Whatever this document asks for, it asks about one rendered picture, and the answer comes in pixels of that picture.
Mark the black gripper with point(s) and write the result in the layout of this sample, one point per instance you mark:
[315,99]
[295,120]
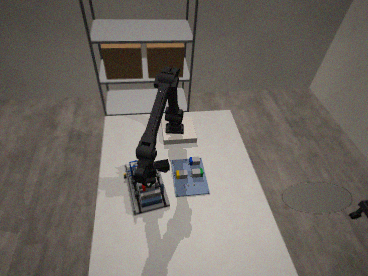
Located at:
[149,180]

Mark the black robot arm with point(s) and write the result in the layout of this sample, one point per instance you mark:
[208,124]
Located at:
[166,82]

